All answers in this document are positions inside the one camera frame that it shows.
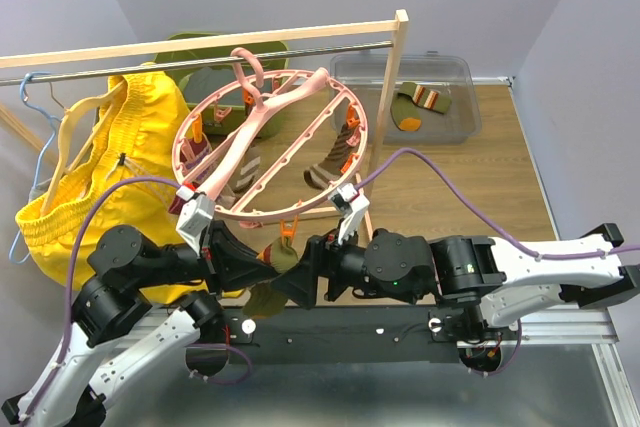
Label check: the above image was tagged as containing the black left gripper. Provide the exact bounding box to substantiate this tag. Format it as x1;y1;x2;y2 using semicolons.
134;217;283;299

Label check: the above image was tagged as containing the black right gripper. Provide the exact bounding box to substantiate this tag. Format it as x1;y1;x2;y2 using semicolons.
268;217;422;310

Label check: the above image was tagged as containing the green striped sock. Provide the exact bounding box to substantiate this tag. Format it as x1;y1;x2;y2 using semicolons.
242;237;301;319
390;82;452;132

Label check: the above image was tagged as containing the brown striped sock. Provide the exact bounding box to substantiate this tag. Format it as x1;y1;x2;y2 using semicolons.
303;122;359;190
217;145;261;208

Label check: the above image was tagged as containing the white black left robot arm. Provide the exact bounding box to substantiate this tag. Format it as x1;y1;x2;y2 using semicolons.
2;222;277;426

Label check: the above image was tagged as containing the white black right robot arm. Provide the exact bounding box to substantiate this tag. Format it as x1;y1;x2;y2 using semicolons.
272;224;639;343

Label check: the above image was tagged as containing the beige clothes hanger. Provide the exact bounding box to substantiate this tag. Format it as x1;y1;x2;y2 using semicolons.
39;80;126;216

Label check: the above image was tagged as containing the maroon striped sock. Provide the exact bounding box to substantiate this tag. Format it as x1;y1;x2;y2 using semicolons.
168;136;212;215

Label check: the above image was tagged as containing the yellow garment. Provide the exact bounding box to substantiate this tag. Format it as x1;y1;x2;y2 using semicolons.
15;71;189;290

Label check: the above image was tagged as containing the green basket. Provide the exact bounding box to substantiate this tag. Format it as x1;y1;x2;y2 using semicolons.
152;31;291;141

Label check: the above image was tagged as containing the clear plastic bin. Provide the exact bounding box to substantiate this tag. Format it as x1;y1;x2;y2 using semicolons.
330;54;482;145

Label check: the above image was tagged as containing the wooden clothes rack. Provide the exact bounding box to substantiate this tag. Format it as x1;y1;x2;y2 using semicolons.
1;9;409;170

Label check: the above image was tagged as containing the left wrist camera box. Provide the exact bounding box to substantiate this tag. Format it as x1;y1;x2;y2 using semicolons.
176;185;215;254

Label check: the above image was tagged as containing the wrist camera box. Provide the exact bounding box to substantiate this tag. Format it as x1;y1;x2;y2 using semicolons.
176;185;215;254
328;183;370;245

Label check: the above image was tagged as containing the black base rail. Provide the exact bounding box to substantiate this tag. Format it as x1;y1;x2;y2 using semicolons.
186;305;522;375

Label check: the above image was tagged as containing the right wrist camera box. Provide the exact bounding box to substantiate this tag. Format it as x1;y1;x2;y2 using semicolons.
328;183;370;245

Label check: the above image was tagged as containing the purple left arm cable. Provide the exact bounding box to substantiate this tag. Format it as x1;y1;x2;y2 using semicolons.
19;176;189;421

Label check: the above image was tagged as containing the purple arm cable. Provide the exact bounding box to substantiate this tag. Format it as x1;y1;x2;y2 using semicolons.
19;176;189;421
355;147;640;262

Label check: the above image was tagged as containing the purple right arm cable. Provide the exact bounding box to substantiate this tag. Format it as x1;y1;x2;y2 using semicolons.
355;147;640;262

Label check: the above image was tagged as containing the blue wire hanger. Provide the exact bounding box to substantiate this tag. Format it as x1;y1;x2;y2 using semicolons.
9;70;64;265

